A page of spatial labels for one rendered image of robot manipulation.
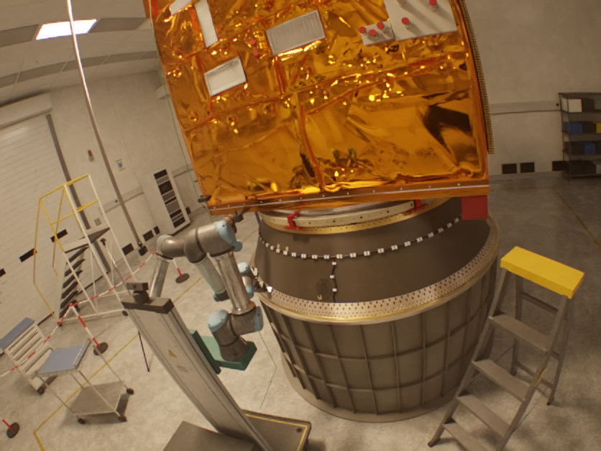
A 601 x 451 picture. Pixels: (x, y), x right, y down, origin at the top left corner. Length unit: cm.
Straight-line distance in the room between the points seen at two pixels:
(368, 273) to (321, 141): 79
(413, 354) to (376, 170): 123
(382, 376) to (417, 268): 86
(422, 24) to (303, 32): 62
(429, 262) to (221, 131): 154
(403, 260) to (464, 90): 98
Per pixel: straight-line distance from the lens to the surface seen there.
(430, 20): 147
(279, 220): 194
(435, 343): 209
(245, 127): 187
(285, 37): 172
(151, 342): 163
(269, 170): 183
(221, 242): 124
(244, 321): 136
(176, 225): 915
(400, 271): 175
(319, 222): 174
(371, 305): 176
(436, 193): 161
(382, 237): 174
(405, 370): 222
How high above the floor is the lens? 234
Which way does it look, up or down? 21 degrees down
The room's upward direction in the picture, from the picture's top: 16 degrees counter-clockwise
